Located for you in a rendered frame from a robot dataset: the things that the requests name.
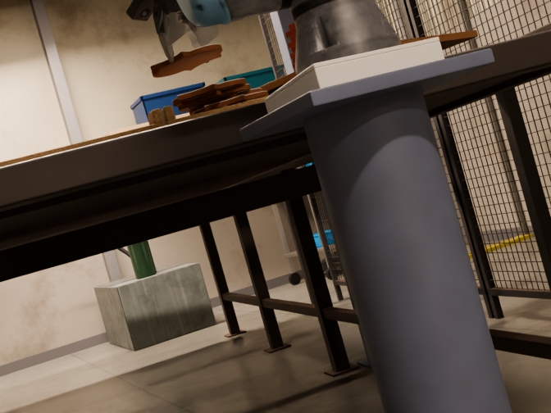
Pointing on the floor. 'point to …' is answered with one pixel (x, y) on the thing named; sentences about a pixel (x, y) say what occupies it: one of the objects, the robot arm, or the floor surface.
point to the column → (400, 236)
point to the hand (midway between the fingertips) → (186, 61)
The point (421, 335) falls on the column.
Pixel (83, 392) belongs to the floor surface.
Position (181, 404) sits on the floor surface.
